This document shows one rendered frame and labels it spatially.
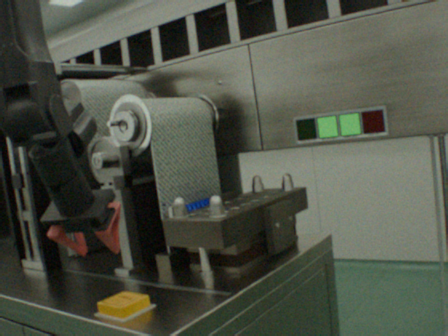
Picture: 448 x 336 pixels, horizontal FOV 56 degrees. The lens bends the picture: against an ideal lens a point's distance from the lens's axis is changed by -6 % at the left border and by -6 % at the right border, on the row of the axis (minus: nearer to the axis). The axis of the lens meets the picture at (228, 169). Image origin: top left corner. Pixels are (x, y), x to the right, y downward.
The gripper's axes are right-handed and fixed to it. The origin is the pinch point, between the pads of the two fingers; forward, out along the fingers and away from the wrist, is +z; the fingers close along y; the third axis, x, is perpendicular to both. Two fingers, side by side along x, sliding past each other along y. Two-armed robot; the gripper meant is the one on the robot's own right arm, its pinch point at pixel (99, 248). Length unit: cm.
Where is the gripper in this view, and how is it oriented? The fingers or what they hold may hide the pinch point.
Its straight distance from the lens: 73.3
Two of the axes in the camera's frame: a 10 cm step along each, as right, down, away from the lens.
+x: -1.0, 5.8, -8.1
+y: -9.7, 1.1, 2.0
